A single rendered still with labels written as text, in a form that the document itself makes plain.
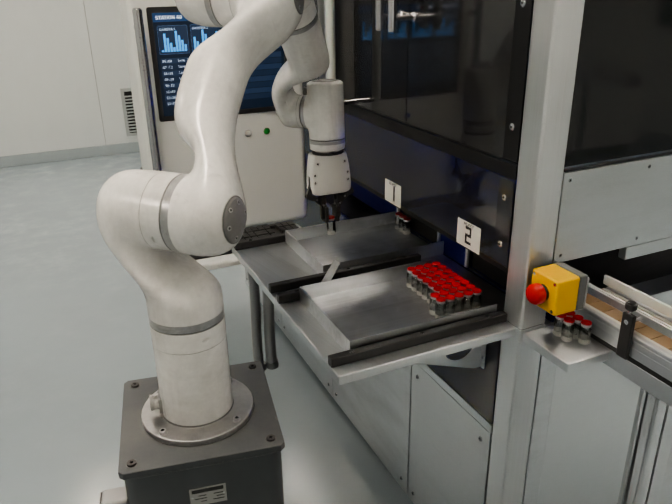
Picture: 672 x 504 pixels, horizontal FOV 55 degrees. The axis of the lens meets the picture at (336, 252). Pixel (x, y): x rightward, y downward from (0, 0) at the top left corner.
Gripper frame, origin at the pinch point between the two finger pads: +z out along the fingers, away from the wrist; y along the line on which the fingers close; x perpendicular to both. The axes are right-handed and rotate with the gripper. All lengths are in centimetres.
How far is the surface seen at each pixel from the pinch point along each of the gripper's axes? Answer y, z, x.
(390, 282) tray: -8.7, 14.1, 15.6
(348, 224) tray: -12.2, 10.7, -19.3
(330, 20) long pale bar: -12, -44, -28
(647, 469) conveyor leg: -41, 41, 66
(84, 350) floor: 71, 95, -142
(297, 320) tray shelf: 17.1, 14.5, 24.2
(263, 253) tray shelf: 14.3, 12.9, -13.6
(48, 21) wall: 72, -42, -504
